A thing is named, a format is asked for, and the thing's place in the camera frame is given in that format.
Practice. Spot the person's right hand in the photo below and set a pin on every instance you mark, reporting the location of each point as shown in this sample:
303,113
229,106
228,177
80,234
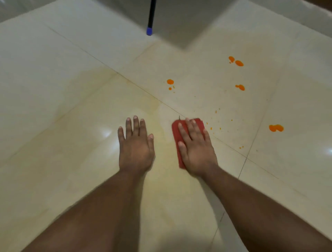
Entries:
198,155

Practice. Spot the person's left hand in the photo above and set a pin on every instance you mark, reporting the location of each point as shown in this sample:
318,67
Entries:
136,153

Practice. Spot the red cloth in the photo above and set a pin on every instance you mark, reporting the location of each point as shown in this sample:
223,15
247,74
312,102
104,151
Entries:
175,135

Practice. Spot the orange liquid spill drops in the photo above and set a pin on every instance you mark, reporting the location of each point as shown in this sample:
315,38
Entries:
276,128

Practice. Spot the person's left forearm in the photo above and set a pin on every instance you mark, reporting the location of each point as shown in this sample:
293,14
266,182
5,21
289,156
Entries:
85,215

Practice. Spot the person's right forearm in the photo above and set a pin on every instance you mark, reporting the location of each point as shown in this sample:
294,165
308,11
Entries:
267,215

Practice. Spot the cream tiled floor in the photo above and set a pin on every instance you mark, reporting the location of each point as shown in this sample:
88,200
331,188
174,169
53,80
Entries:
52,78

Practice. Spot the black pole with blue tip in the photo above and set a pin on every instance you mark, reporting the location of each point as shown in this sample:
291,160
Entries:
151,15

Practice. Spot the white baseboard ledge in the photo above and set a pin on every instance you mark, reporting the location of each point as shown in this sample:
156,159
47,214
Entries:
15,7

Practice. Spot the brown wooden panel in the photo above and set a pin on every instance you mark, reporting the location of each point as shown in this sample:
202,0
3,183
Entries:
321,3

